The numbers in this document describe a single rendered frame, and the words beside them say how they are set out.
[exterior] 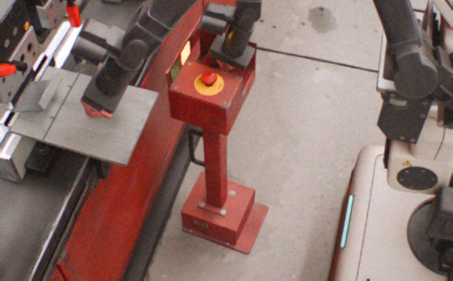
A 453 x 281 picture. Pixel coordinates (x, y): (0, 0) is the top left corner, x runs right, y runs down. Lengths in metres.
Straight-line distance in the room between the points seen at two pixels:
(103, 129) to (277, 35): 1.62
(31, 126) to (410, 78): 0.74
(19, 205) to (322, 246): 1.20
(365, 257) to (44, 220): 1.00
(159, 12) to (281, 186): 1.42
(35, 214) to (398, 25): 0.81
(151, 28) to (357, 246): 1.13
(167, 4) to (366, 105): 1.68
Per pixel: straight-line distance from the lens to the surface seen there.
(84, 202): 1.49
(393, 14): 1.04
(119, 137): 1.29
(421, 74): 1.08
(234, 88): 1.63
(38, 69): 1.46
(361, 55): 2.80
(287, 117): 2.55
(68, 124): 1.33
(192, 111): 1.66
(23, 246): 1.36
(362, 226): 2.02
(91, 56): 1.14
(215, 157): 1.94
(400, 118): 1.39
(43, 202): 1.39
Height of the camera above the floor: 2.05
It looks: 55 degrees down
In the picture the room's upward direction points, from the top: straight up
